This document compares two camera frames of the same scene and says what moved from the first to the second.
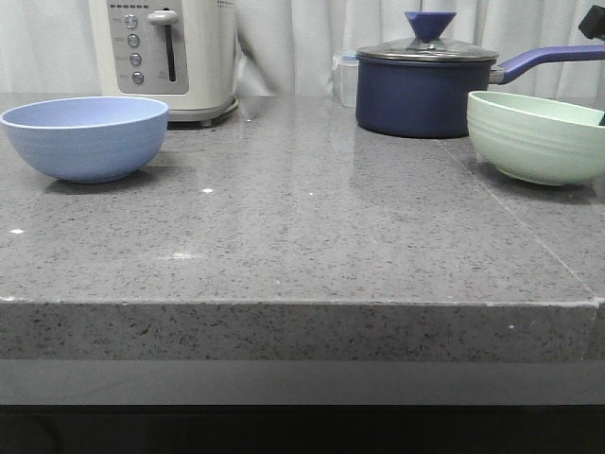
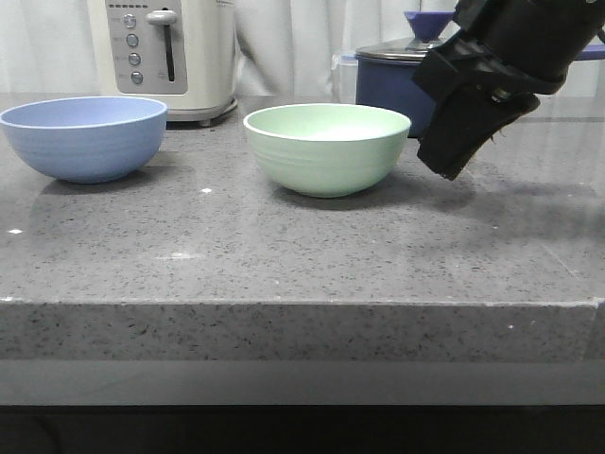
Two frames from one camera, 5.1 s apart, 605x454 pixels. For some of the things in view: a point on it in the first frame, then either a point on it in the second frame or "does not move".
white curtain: (288, 46) does not move
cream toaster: (181, 53) does not move
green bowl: (538, 141) to (327, 149)
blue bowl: (87, 139) does not move
